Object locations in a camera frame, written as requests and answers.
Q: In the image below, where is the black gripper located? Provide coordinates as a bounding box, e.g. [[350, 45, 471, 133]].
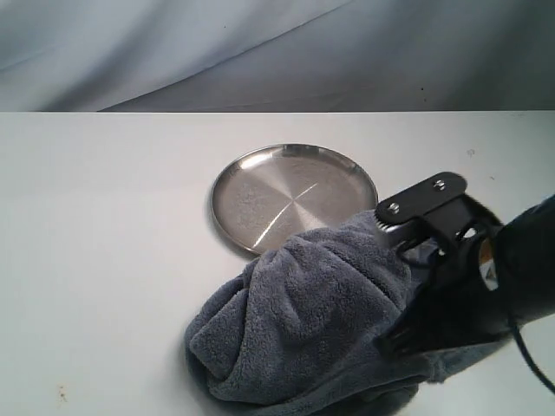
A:
[[375, 233, 510, 360]]

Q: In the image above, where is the blue-grey fleece towel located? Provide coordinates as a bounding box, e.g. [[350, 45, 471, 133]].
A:
[[185, 211, 500, 415]]

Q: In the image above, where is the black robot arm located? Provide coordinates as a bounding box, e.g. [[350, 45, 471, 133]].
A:
[[375, 197, 554, 360]]

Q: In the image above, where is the round stainless steel plate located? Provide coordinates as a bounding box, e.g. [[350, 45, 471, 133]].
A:
[[207, 144, 379, 256]]

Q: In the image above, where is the white backdrop sheet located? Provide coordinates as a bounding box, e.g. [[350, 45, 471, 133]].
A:
[[1, 1, 554, 112]]

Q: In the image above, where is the black cable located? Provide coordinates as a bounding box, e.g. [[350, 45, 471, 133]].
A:
[[398, 246, 555, 393]]

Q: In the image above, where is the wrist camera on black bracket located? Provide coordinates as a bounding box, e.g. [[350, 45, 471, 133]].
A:
[[371, 171, 504, 257]]

